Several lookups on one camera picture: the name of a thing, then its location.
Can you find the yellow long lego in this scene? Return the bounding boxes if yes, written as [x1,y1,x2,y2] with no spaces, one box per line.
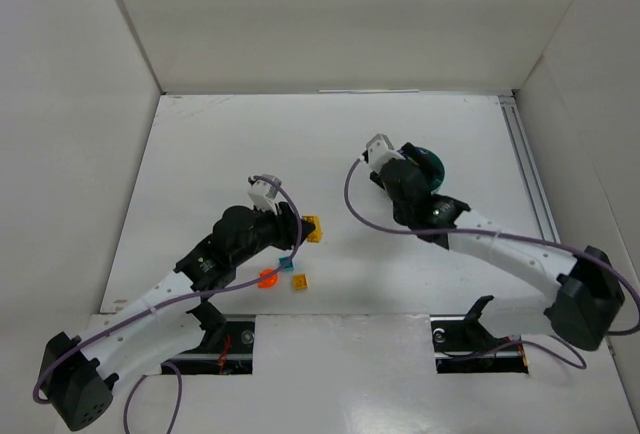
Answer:
[302,215,323,243]

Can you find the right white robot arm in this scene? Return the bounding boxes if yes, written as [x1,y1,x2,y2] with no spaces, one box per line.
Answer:
[366,136,625,351]

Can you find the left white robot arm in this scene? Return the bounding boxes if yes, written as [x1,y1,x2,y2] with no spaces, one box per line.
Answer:
[32,202,320,431]

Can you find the teal round divided container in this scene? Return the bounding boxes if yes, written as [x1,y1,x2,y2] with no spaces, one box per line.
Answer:
[415,147,446,194]

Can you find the teal small square lego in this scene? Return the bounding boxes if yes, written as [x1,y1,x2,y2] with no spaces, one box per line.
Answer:
[279,257,294,272]

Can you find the orange square lego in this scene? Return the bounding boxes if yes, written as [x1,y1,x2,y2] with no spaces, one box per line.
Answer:
[292,274,309,291]

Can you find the orange round lego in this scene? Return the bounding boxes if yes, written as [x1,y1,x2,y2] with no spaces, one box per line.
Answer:
[257,269,279,289]

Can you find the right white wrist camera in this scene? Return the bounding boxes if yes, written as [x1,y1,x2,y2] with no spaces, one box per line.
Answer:
[365,133,404,173]

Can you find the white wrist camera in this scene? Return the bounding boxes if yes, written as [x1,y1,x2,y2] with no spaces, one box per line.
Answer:
[365,133,404,173]
[247,174,282,214]

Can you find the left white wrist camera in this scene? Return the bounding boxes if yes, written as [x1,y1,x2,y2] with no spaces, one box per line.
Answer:
[247,174,282,214]

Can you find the aluminium rail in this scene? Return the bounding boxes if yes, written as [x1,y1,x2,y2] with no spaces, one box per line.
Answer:
[498,95,560,242]

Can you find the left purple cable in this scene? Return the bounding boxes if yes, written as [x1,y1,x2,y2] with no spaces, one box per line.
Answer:
[32,176,304,434]

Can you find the purple cable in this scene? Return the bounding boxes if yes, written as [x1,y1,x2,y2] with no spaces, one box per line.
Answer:
[32,176,304,434]
[342,156,640,371]

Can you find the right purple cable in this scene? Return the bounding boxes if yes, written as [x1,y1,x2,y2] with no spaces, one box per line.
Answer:
[342,156,640,371]

